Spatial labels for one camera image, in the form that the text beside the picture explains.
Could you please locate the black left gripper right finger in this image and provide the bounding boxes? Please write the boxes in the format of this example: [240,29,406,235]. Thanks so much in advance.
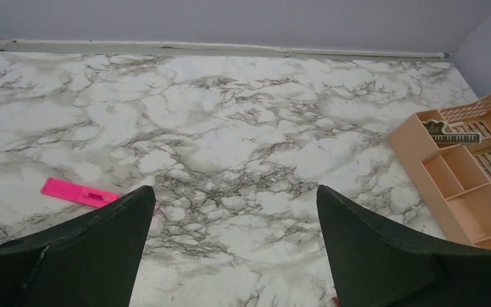
[316,185,491,306]

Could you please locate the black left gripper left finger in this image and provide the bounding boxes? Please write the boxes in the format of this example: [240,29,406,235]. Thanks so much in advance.
[0,185,156,306]

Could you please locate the pink flat plastic bar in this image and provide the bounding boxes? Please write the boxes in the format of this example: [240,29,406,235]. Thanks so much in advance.
[40,177,121,208]

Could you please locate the peach plastic desk organizer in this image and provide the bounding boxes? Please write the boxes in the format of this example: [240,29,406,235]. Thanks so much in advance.
[388,94,491,249]

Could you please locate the black piano keyboard ruler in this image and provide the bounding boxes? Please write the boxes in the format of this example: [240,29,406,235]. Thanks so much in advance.
[422,119,482,144]

